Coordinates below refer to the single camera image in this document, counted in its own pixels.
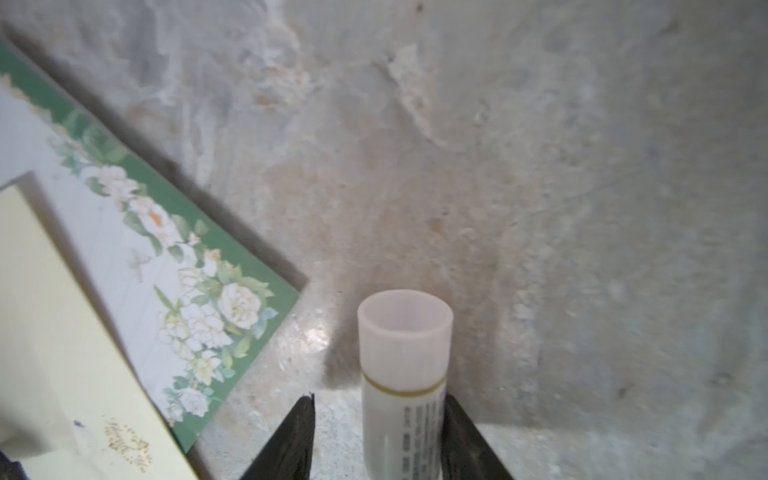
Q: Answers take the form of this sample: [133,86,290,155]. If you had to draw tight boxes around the white glue stick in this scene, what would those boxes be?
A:
[357,289,454,479]

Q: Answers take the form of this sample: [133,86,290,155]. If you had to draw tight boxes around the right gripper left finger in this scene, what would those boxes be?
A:
[241,394,316,480]

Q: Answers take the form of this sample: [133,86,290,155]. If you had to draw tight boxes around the floral green card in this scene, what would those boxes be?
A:
[1,42,298,450]

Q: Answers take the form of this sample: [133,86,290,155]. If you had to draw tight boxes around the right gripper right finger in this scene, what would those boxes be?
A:
[440,394,514,480]

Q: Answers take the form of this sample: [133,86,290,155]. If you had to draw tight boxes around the yellow envelope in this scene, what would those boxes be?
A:
[1,186,195,479]

